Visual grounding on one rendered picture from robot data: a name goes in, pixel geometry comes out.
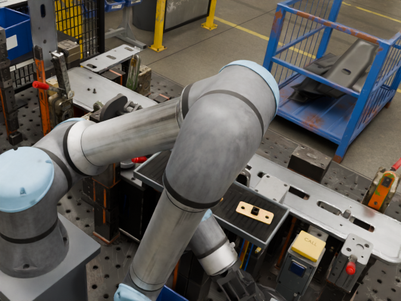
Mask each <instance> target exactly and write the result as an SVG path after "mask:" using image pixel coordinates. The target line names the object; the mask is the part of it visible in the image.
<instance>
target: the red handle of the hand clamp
mask: <svg viewBox="0 0 401 301"><path fill-rule="evenodd" d="M32 85H33V87H34V88H38V89H42V90H50V91H55V92H58V93H63V94H66V93H65V90H64V89H63V88H57V87H53V86H50V85H48V84H46V83H43V82H38V81H34V82H33V84H32Z"/></svg>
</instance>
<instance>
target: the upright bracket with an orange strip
mask: <svg viewBox="0 0 401 301"><path fill-rule="evenodd" d="M34 50H35V65H36V75H37V80H38V82H43V83H46V79H45V68H44V60H43V52H42V48H41V47H39V46H37V45H36V46H35V47H34ZM38 90H39V100H40V106H41V116H42V126H43V131H44V136H46V135H47V134H48V133H49V132H51V127H50V114H49V107H48V96H47V90H42V89H38Z"/></svg>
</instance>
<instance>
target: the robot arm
mask: <svg viewBox="0 0 401 301"><path fill-rule="evenodd" d="M278 104H279V89H278V86H277V83H276V81H275V79H274V77H273V76H272V75H271V73H270V72H269V71H268V70H267V69H265V68H264V67H262V66H260V65H258V64H256V63H255V62H251V61H247V60H238V61H235V62H231V63H229V64H227V65H225V66H224V67H223V68H222V69H221V70H220V71H219V73H218V74H217V75H214V76H212V77H209V78H206V79H203V80H200V81H197V82H194V83H192V84H189V85H187V86H186V87H185V88H184V90H183V92H182V94H181V97H177V98H174V99H171V100H168V101H165V102H162V103H158V104H156V105H153V106H149V107H146V108H144V109H140V110H137V111H134V112H131V113H128V114H125V115H122V116H118V117H116V118H112V119H109V120H107V121H103V122H99V123H95V122H93V121H89V120H85V119H83V118H70V119H68V120H66V121H63V122H61V123H59V124H58V125H57V126H55V127H54V128H53V129H52V131H51V132H49V133H48V134H47V135H46V136H44V137H43V138H42V139H40V141H38V142H37V143H35V144H34V145H33V146H32V147H20V148H18V150H14V149H11V150H8V151H6V152H4V153H3V154H1V155H0V270H1V271H2V272H3V273H5V274H7V275H9V276H11V277H15V278H34V277H38V276H41V275H44V274H47V273H49V272H50V271H52V270H53V269H55V268H56V267H57V266H58V265H60V263H61V262H62V261H63V260H64V259H65V257H66V256H67V253H68V251H69V235H68V233H67V230H66V228H65V227H64V225H63V224H62V222H61V220H60V219H59V218H58V214H57V203H58V202H59V200H61V199H62V197H64V196H65V194H67V193H68V191H70V189H71V188H72V187H73V186H74V185H75V184H76V183H77V182H78V181H80V180H81V179H83V178H86V177H90V176H95V175H98V174H101V173H102V172H104V171H105V170H106V168H107V167H108V166H109V164H113V163H116V162H121V161H125V160H128V159H133V158H137V157H141V156H145V155H150V154H153V153H157V152H162V151H167V150H170V149H172V152H171V155H170V158H169V160H168V163H167V165H166V168H165V171H164V174H163V178H162V180H163V184H164V190H163V192H162V195H161V197H160V199H159V201H158V204H157V206H156V208H155V210H154V213H153V215H152V218H151V219H150V222H149V224H148V227H147V229H146V231H145V233H144V236H143V238H142V240H141V243H140V245H139V247H138V250H137V252H136V254H135V256H134V259H133V261H132V264H131V266H130V267H129V270H128V272H127V275H126V276H125V278H124V280H123V281H122V283H121V284H119V288H118V289H117V291H116V293H115V295H114V301H156V299H157V298H158V296H159V294H160V292H161V290H162V289H163V287H164V285H165V283H166V282H167V280H168V278H169V276H170V274H171V273H172V271H173V269H174V268H175V266H176V264H177V262H178V261H179V259H180V257H181V255H182V254H184V253H187V252H189V251H191V250H192V251H193V252H194V254H195V256H196V257H197V259H198V261H199V263H200V264H201V265H202V267H203V269H204V270H205V272H206V273H207V275H209V276H210V277H211V279H212V280H213V282H218V284H219V286H220V287H221V289H222V291H223V292H224V294H225V295H226V297H227V298H226V301H265V300H266V301H287V300H286V299H285V298H284V297H283V296H282V295H281V294H280V293H279V292H277V291H276V290H274V289H272V288H270V287H265V286H263V285H261V284H259V283H256V282H255V281H254V279H253V277H252V276H251V274H249V273H248V272H246V271H244V270H243V269H241V268H239V267H240V266H241V264H242V262H241V260H240V258H239V257H238V256H237V252H236V251H235V249H234V246H235V244H234V242H231V243H229V240H228V238H227V237H226V235H225V233H224V232H223V230H222V229H221V227H220V225H219V224H218V222H217V221H216V219H215V217H214V216H213V215H212V211H211V210H210V208H213V207H215V206H216V205H217V204H218V203H219V202H220V201H221V199H222V197H223V195H224V194H225V193H226V191H227V190H228V188H229V187H230V185H231V184H232V183H233V181H234V180H235V178H237V176H238V175H239V174H240V172H241V171H242V170H243V169H244V168H245V166H246V165H247V164H248V163H249V161H250V160H251V158H252V157H253V156H254V154H255V153H256V151H257V149H258V147H259V145H260V143H261V141H262V139H263V137H264V135H265V133H266V131H267V129H268V127H269V125H270V123H271V121H272V120H273V119H274V117H275V116H276V113H277V107H278Z"/></svg>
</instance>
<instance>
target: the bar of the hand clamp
mask: <svg viewBox="0 0 401 301"><path fill-rule="evenodd" d="M51 57H52V59H51V62H53V65H54V69H55V74H56V77H57V82H58V87H59V88H63V89H64V90H65V93H66V98H67V92H68V91H70V90H71V87H70V82H69V77H68V74H67V68H66V63H65V59H64V57H69V52H68V51H67V50H66V49H62V50H61V53H59V54H58V52H57V51H54V52H52V53H51Z"/></svg>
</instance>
